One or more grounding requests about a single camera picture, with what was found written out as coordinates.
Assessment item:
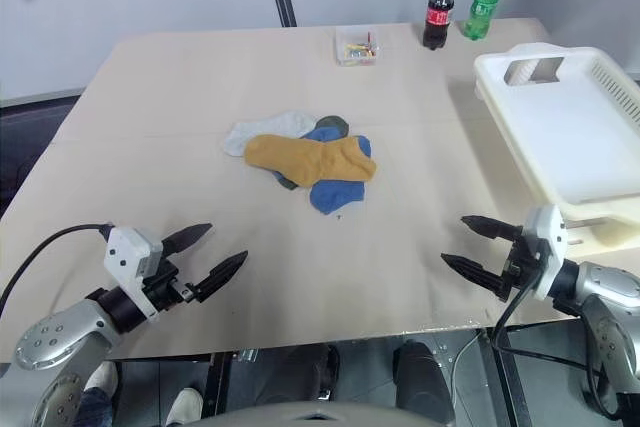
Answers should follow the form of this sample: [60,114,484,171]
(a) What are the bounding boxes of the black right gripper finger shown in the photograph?
[439,253,511,298]
[460,215,524,243]

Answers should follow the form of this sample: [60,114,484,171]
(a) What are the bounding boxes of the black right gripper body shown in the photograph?
[502,229,549,301]

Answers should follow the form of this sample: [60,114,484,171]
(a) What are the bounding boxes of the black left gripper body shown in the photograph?
[142,252,201,311]

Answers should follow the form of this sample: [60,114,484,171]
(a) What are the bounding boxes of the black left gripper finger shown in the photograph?
[192,250,250,304]
[162,222,215,257]

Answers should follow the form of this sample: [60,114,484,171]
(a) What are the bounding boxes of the blue sock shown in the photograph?
[301,126,351,146]
[308,135,374,217]

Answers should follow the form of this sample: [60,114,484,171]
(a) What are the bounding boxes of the mustard yellow sock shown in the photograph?
[243,134,377,187]

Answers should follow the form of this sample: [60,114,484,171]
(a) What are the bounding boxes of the white plastic basket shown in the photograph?
[473,41,640,251]

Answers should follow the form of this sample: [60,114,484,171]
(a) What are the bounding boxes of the clear plastic box coloured clips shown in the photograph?
[334,25,382,68]

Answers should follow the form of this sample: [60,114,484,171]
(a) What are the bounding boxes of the white shoe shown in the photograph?
[82,361,120,396]
[165,386,205,426]

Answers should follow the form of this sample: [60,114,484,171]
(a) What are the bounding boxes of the black rounded shape under table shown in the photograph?
[392,339,456,426]

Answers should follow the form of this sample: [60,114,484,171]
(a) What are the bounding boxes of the light grey sock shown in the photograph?
[223,110,317,158]

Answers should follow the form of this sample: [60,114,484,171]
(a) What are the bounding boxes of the grey rounded robot body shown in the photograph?
[199,399,401,427]

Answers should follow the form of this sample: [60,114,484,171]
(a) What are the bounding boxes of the dark green sock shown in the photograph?
[272,115,350,192]

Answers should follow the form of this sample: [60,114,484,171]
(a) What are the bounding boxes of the cola bottle red cap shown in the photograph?
[422,0,456,52]

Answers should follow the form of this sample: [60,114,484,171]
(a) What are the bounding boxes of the green soda bottle yellow cap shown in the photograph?
[460,0,503,40]

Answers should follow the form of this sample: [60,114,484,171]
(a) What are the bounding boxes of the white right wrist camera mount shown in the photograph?
[522,204,569,301]

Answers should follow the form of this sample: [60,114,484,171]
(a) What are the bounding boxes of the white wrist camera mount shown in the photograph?
[522,204,569,301]
[103,226,165,321]

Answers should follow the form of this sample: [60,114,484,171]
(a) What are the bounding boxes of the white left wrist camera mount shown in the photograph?
[103,226,165,321]

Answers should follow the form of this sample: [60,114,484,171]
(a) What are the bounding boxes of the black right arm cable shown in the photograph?
[489,251,621,418]

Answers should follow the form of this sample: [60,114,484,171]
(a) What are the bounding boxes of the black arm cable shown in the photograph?
[489,251,621,418]
[0,221,115,318]

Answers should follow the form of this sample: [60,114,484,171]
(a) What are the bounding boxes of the pale thin cable under table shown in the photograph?
[449,329,489,383]

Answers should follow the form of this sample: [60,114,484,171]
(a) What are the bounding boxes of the black table frame leg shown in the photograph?
[207,351,234,406]
[477,329,521,427]

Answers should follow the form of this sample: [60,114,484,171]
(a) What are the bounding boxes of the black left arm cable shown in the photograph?
[0,221,115,318]

